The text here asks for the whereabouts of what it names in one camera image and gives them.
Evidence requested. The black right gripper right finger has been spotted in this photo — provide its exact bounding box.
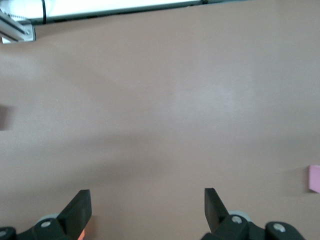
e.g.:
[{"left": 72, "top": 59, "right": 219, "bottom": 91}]
[{"left": 201, "top": 187, "right": 307, "bottom": 240}]

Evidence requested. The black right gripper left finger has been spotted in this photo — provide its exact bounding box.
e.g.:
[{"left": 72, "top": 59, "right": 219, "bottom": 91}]
[{"left": 0, "top": 189, "right": 93, "bottom": 240}]

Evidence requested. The pale pink foam cube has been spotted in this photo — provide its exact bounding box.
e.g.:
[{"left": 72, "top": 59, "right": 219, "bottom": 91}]
[{"left": 307, "top": 164, "right": 320, "bottom": 194}]

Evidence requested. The brown table cover sheet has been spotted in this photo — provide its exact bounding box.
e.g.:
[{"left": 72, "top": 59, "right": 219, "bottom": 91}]
[{"left": 0, "top": 0, "right": 320, "bottom": 240}]

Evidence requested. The aluminium corner profile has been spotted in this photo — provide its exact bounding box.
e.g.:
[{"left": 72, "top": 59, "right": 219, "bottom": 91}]
[{"left": 0, "top": 8, "right": 36, "bottom": 45}]

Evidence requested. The black cable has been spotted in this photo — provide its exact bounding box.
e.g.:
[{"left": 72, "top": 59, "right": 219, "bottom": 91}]
[{"left": 41, "top": 0, "right": 49, "bottom": 25}]

